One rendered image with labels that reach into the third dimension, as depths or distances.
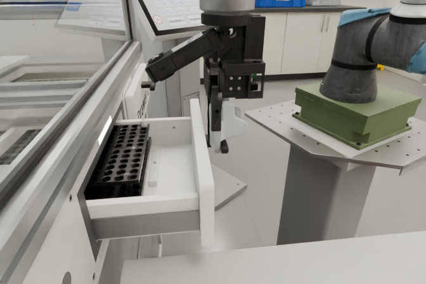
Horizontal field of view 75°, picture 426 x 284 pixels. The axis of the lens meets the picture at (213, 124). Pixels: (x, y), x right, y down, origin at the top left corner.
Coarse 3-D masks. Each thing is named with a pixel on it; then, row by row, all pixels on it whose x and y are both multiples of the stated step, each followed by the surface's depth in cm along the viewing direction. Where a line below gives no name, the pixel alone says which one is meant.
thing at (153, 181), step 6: (156, 150) 55; (156, 156) 53; (156, 162) 51; (150, 168) 50; (156, 168) 50; (150, 174) 48; (156, 174) 48; (150, 180) 47; (156, 180) 47; (150, 186) 47
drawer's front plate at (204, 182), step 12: (192, 108) 54; (192, 120) 49; (192, 132) 52; (204, 132) 45; (192, 144) 56; (204, 144) 42; (204, 156) 39; (204, 168) 36; (204, 180) 34; (204, 192) 33; (204, 204) 34; (204, 216) 35; (204, 228) 36; (204, 240) 37
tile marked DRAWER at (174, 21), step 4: (168, 16) 117; (172, 16) 119; (176, 16) 120; (180, 16) 121; (168, 20) 117; (172, 20) 118; (176, 20) 119; (180, 20) 120; (184, 20) 122; (172, 24) 117; (176, 24) 119; (180, 24) 120; (184, 24) 121
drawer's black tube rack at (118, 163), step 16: (128, 128) 52; (112, 144) 47; (128, 144) 47; (112, 160) 43; (128, 160) 43; (144, 160) 48; (96, 176) 39; (112, 176) 39; (144, 176) 44; (96, 192) 41; (112, 192) 40; (128, 192) 40
